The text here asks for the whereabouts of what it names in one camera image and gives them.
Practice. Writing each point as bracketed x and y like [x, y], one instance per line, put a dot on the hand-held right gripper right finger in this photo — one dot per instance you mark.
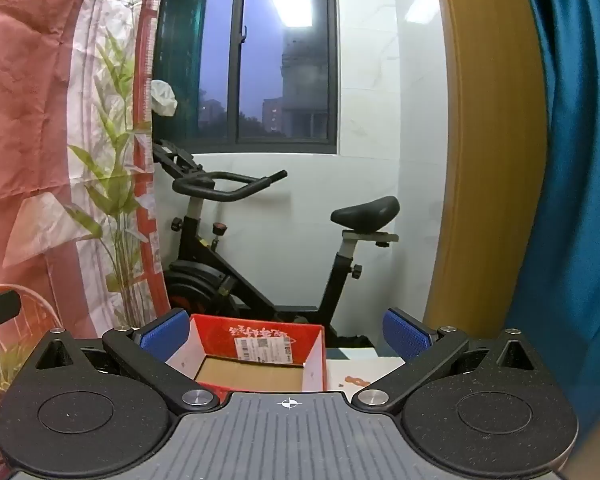
[407, 335]

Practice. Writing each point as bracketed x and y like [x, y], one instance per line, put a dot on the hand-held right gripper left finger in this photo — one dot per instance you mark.
[162, 332]

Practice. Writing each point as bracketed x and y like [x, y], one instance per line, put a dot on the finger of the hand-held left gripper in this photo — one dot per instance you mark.
[2, 305]

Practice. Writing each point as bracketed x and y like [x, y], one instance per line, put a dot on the red strawberry print cardboard box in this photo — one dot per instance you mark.
[312, 342]

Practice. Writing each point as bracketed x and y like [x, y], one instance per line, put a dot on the black exercise bike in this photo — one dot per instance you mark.
[205, 275]

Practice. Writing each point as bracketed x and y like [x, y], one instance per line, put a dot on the pink printed backdrop cloth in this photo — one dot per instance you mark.
[35, 125]

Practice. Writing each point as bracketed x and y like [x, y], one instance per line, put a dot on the teal curtain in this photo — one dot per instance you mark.
[585, 185]

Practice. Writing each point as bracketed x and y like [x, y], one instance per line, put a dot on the small crumpled white bag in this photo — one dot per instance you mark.
[164, 97]

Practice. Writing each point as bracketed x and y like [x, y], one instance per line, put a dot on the black framed window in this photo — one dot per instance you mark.
[280, 60]

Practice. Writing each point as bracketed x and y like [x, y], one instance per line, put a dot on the wooden door frame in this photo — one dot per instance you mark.
[485, 135]

